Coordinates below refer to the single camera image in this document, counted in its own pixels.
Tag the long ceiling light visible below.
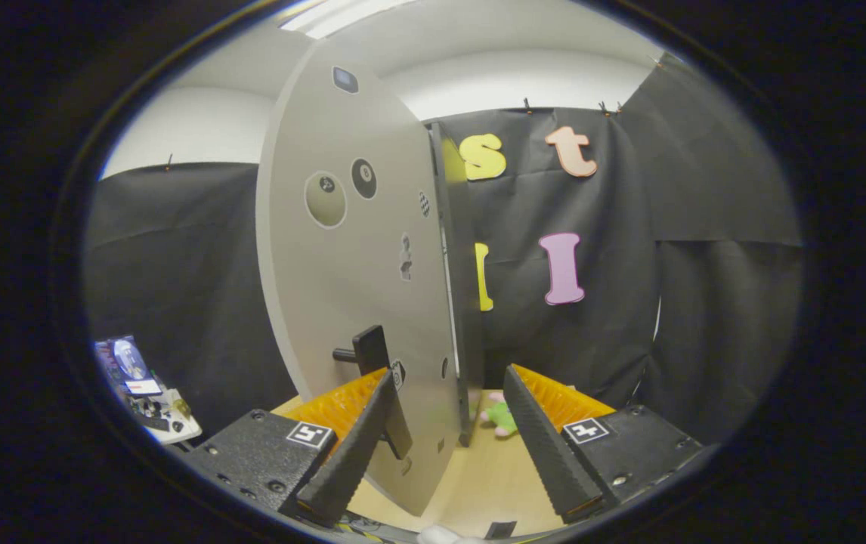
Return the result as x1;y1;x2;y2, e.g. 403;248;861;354
278;0;419;40

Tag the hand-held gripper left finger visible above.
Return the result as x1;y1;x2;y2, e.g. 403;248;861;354
180;368;397;528

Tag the black door handle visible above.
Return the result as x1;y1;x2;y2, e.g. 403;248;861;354
332;325;414;460

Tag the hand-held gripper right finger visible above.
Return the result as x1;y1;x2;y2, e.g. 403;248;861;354
503;364;706;524

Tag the computer monitor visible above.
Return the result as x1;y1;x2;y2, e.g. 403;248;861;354
95;336;163;398

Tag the pink and green plush toy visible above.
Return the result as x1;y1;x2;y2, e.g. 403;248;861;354
471;391;518;439

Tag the grey shoe cabinet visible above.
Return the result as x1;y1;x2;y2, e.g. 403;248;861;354
425;121;488;448

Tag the black backdrop cloth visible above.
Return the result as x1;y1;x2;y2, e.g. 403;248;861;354
85;53;806;448

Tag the white side desk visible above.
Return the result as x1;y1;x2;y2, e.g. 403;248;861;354
131;385;203;445

